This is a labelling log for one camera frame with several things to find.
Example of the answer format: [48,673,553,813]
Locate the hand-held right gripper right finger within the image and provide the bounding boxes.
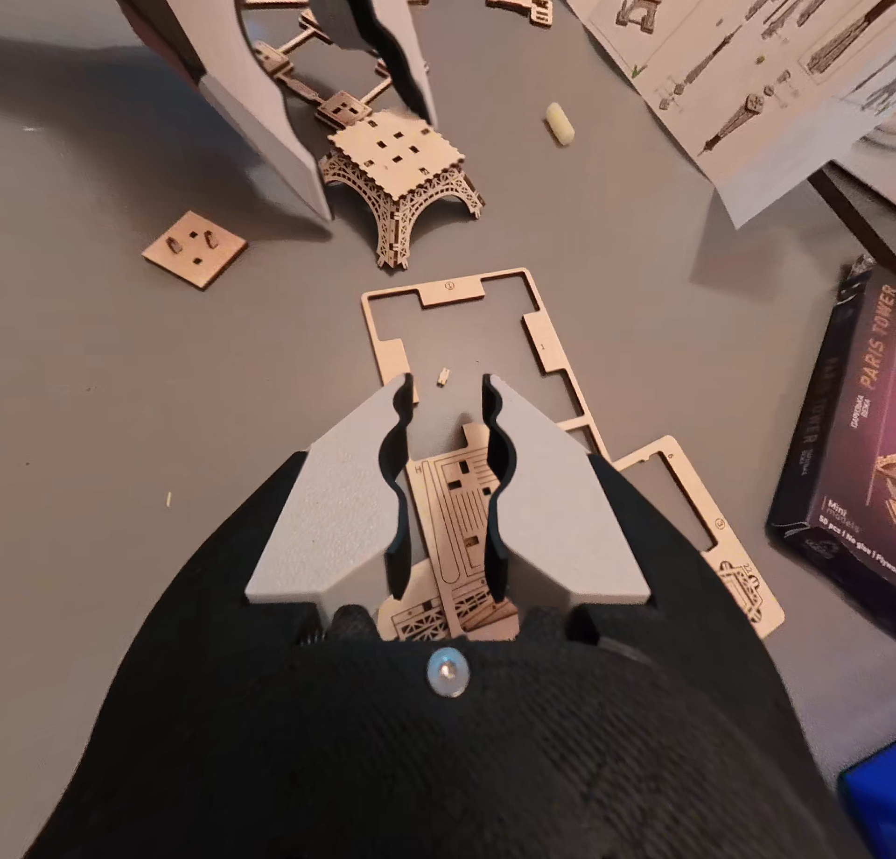
[483,374,653,622]

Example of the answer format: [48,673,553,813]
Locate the wooden frame of small squares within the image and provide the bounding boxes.
[245,8,394,130]

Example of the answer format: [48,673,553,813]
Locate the white board stand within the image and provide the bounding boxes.
[855,113,896,151]

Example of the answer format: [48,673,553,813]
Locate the wooden parts sheet with cutouts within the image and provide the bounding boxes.
[360,267,785,639]

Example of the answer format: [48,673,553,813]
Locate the purple model kit box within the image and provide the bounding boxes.
[766,260,896,639]

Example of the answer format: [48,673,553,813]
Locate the blue plastic bin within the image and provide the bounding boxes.
[836,743,896,859]

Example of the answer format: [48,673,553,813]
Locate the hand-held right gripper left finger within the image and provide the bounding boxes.
[245,372,415,622]

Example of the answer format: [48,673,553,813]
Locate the wooden lattice tower base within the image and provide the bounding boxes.
[318,108,485,270]

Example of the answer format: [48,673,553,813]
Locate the engraved wooden parts sheet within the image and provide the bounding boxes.
[378,414,522,643]

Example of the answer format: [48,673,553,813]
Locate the folded assembly instruction sheet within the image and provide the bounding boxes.
[539,0,896,230]

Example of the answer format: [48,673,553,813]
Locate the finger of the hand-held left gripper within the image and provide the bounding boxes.
[301,0,439,128]
[143,0,334,220]

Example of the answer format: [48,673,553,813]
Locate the square wooden plate four holes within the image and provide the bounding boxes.
[142,210,248,290]

